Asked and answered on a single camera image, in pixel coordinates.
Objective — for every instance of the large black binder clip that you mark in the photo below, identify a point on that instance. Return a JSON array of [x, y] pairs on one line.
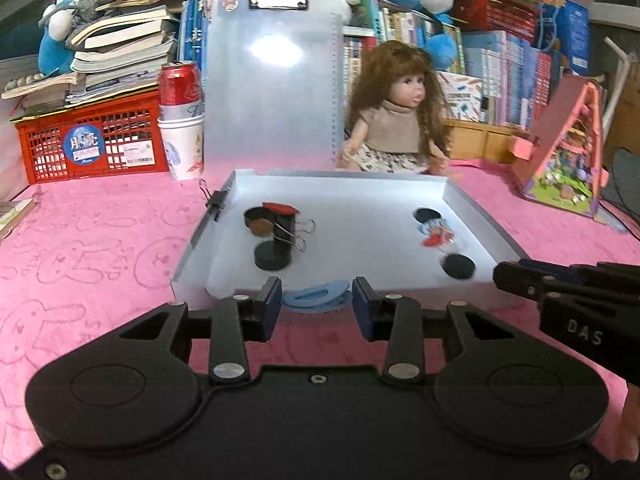
[[285, 230]]

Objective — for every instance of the dark bag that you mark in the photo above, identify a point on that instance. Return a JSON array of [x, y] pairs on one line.
[[627, 190]]

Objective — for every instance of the row of blue books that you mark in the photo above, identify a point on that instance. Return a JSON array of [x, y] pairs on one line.
[[515, 80]]

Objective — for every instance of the white illustrated cardboard box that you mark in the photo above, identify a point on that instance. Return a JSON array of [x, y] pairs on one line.
[[462, 95]]

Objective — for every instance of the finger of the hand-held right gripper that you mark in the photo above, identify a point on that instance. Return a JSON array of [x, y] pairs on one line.
[[520, 277], [555, 269]]

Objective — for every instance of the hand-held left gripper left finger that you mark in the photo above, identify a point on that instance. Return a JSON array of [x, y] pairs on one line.
[[270, 307]]

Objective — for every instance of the upright blue folders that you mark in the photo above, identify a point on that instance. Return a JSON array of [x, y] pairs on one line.
[[194, 35]]

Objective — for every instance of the blue clip with bear print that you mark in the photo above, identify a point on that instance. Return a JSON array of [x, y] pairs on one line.
[[431, 227]]

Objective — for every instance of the wooden desk organizer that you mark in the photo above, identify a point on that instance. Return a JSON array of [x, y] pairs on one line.
[[480, 140]]

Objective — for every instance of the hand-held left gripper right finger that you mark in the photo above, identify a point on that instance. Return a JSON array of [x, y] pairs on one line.
[[364, 307]]

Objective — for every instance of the pink printed blanket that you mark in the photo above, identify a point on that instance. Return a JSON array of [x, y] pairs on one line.
[[100, 260]]

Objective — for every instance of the blue carton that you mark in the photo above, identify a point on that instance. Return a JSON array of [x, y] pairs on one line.
[[565, 35]]

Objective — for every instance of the triangular miniature house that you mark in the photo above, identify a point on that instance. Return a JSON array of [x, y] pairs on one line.
[[565, 160]]

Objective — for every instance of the brown-haired doll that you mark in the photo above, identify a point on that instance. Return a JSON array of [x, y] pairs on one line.
[[395, 120]]

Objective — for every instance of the translucent clipboard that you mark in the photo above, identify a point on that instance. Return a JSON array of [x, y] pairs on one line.
[[270, 85]]

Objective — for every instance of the small black binder clip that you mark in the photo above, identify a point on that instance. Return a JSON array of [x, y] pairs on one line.
[[216, 202]]

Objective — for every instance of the row of thin books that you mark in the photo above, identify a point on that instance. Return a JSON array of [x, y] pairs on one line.
[[370, 25]]

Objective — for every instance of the blue clip with beads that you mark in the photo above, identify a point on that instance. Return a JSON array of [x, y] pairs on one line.
[[315, 297]]

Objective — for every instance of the short red plastic piece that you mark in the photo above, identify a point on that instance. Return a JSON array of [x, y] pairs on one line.
[[280, 208]]

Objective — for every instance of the small blue plush toy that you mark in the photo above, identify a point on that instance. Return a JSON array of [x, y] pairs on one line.
[[57, 40]]

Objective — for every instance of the stack of books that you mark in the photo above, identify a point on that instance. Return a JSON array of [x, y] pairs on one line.
[[120, 45]]

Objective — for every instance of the red drink can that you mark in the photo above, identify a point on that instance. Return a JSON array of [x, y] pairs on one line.
[[180, 90]]

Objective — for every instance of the white paper cup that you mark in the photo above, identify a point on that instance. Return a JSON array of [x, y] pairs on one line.
[[182, 150]]

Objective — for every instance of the white tubes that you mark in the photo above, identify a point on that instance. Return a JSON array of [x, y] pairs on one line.
[[620, 80]]

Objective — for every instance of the red plastic basket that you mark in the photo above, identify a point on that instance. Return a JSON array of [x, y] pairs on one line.
[[100, 145]]

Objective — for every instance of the flat lying book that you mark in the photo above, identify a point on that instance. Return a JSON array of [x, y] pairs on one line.
[[15, 215]]

